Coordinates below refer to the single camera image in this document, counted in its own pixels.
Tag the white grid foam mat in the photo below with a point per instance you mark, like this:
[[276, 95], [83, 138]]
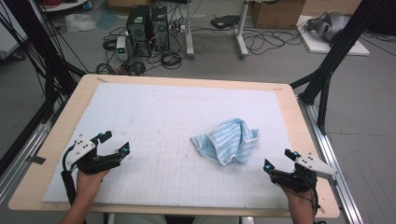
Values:
[[162, 174]]

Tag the white floor board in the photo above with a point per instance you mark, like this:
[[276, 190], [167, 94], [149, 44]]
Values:
[[320, 46]]

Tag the slim black computer tower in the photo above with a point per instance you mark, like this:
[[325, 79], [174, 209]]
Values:
[[160, 28]]

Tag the light blue striped towel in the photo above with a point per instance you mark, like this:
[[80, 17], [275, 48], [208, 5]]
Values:
[[227, 143]]

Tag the flat black device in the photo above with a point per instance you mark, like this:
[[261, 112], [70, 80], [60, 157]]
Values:
[[224, 21]]

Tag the white desk leg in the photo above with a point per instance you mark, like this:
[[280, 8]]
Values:
[[241, 34], [189, 31]]

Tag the white power supply unit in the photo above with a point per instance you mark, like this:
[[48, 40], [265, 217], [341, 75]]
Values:
[[121, 48]]

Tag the brown cardboard box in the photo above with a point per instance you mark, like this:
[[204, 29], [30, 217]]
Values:
[[277, 14]]

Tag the black tape piece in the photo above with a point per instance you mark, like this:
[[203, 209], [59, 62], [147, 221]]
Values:
[[36, 159]]

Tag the large black computer tower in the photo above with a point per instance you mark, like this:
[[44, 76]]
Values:
[[138, 29]]

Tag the grey headset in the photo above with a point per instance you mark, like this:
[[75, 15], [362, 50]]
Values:
[[331, 26]]

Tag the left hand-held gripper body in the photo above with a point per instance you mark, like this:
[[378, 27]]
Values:
[[93, 163]]

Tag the black metal frame post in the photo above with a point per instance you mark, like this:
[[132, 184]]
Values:
[[40, 46], [339, 46]]

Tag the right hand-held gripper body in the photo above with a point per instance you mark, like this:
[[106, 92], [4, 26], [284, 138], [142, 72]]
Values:
[[295, 182]]

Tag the aluminium rail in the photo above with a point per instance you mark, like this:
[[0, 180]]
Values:
[[330, 149], [21, 155]]

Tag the person's left hand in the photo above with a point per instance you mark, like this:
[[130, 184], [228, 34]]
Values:
[[88, 186]]

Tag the person's right hand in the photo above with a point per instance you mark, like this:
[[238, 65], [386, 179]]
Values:
[[300, 197]]

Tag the clear plastic bag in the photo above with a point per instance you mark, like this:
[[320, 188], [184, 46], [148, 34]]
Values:
[[79, 22]]

